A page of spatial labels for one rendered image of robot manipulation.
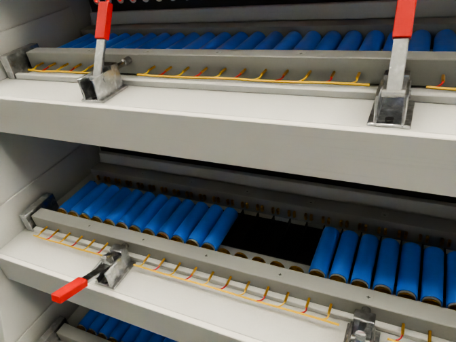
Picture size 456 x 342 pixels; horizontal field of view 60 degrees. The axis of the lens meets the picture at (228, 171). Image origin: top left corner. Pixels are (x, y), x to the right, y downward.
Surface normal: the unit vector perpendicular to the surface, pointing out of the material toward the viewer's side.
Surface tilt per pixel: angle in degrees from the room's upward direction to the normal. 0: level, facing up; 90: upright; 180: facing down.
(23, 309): 90
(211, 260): 21
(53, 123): 111
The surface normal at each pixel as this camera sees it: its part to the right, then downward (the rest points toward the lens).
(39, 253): -0.13, -0.82
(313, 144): -0.41, 0.56
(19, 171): 0.90, 0.14
